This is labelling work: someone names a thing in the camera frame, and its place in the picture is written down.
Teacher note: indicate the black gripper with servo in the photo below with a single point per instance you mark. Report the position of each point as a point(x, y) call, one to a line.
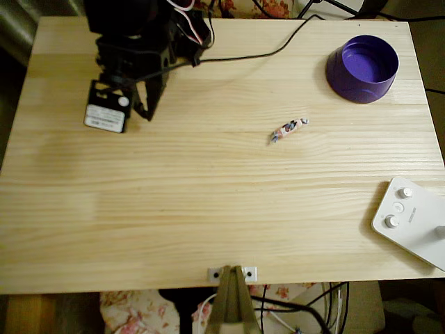
point(155, 91)

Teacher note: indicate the pink candy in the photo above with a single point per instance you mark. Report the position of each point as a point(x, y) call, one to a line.
point(286, 130)

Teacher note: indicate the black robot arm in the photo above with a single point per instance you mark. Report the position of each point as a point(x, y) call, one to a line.
point(118, 17)

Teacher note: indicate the purple bowl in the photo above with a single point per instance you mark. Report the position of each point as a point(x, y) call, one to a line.
point(347, 87)

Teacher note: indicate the grey couch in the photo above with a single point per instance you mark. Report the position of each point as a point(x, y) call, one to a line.
point(17, 28)

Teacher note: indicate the floral cloth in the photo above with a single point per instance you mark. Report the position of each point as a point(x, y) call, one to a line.
point(132, 313)
point(274, 7)

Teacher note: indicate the black tripod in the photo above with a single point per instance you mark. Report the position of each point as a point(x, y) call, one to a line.
point(307, 7)

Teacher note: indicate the wooden leg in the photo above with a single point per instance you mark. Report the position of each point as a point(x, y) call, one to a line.
point(31, 313)

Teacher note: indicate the dark background object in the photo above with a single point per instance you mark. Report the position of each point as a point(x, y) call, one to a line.
point(373, 5)

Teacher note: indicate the white lamp base with knobs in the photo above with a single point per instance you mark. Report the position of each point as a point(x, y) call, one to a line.
point(417, 226)

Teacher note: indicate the white screw bracket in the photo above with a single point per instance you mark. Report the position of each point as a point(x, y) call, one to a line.
point(210, 270)

